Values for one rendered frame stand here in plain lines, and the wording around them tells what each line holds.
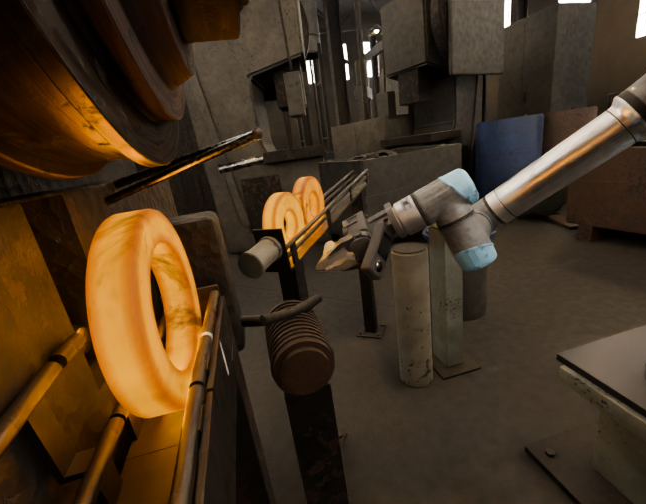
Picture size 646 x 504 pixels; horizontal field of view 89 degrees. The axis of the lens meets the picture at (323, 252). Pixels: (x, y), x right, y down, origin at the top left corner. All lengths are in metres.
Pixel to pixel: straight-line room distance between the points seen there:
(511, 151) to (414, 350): 2.69
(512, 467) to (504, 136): 2.94
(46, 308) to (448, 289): 1.13
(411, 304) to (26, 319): 1.01
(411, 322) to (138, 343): 1.00
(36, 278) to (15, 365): 0.06
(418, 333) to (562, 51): 4.43
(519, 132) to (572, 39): 1.92
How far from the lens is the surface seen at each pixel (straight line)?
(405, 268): 1.09
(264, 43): 3.06
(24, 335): 0.30
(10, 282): 0.30
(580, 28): 5.44
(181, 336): 0.40
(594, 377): 0.98
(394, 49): 4.14
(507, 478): 1.14
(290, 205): 0.81
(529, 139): 3.68
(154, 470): 0.33
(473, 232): 0.69
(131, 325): 0.26
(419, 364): 1.27
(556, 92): 5.14
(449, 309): 1.29
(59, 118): 0.24
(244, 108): 3.02
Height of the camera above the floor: 0.88
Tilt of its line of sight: 18 degrees down
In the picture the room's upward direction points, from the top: 8 degrees counter-clockwise
